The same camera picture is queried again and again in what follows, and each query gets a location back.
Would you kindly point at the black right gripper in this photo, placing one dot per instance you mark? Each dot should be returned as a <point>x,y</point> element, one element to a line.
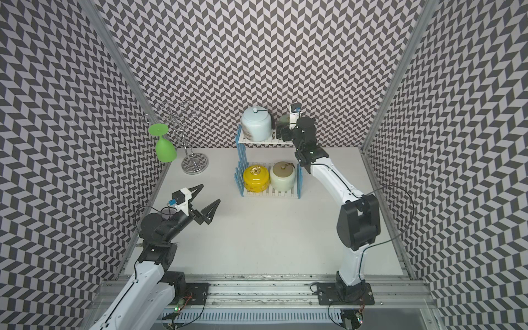
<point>285,131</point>

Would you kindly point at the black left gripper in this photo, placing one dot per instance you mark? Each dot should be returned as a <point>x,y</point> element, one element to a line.
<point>199,218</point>

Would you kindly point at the cream tea canister tan lid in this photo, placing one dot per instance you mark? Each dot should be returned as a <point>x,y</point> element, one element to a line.
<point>283,176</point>

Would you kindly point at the yellow ceramic tea canister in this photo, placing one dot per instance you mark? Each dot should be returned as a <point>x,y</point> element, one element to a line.
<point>256,178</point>

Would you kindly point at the green small tea canister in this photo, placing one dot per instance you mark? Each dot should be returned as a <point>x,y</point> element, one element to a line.
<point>283,121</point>

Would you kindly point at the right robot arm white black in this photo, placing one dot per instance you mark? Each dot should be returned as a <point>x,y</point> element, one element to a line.
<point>358,222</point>

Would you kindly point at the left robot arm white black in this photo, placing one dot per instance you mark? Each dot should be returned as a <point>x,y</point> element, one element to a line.
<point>155,292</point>

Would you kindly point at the blue white slatted shelf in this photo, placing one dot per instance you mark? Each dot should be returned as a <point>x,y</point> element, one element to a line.
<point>243,164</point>

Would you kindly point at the green plastic wine glass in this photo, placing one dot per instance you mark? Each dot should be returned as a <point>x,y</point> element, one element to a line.
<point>164,149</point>

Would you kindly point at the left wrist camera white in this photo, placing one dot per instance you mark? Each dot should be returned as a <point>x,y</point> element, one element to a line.
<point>180,202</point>

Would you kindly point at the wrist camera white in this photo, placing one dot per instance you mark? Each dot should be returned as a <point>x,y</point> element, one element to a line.
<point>180,202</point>
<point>295,114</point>

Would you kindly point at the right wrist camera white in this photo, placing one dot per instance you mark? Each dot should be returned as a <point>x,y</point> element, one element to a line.
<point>295,114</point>

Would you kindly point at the chrome wire glass stand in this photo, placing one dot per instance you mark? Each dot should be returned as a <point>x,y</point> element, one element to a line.
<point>179,118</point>

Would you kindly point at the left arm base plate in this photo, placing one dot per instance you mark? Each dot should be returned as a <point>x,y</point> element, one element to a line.
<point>194,294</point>

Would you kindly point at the aluminium corner post left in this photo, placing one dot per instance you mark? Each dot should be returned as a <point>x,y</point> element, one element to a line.
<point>92,13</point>

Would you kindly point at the aluminium corner post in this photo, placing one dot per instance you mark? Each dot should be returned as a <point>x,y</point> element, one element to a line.
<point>92,13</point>
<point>417,33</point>

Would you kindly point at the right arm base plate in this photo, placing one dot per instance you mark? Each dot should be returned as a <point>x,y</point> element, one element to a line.
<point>333,294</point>

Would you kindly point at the aluminium corner post right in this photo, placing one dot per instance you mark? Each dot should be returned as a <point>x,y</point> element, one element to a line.
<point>417,33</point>

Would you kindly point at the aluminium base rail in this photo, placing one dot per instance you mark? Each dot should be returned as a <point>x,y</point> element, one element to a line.
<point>287,299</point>

